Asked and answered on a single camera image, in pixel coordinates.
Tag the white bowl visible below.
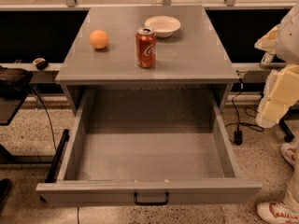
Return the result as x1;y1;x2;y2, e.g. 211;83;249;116
145;16;181;38

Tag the dark side table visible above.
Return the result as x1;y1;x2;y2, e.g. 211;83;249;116
0;91;29;126

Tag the red white left sneaker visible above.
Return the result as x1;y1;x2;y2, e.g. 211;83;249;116
257;202;299;224

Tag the red white sneaker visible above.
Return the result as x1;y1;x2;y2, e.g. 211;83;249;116
280;143;296;167
257;202;299;224

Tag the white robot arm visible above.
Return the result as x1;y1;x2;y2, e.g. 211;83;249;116
254;4;299;128

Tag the red coke can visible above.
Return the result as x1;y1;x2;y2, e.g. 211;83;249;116
135;27;156;68

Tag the orange fruit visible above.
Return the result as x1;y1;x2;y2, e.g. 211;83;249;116
89;30;108;49

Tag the black shoe tip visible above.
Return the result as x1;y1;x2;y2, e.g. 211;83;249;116
0;178;12;203

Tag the black table leg frame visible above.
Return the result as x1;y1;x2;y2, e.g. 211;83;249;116
0;129;69;183

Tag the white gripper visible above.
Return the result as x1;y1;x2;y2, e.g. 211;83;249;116
254;25;299;128

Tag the grey cabinet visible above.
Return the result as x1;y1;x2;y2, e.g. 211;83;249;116
56;5;237;105

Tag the small bottle on ledge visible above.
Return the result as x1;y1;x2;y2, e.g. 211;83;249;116
260;51;275;68

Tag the tape measure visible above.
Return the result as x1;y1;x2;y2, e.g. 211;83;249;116
33;58;49;70

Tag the open grey top drawer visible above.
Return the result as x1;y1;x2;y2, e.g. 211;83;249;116
36;89;262;206

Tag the red white right sneaker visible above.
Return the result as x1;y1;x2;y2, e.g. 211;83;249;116
280;143;296;167

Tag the black bag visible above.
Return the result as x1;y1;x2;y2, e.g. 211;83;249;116
0;66;33;99

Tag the black power cable with adapter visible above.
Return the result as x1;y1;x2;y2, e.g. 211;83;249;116
224;77;265;146

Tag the black stand base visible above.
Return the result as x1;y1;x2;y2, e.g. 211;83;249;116
278;109;299;143

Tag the black drawer handle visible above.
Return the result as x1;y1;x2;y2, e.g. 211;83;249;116
134;192;169;206

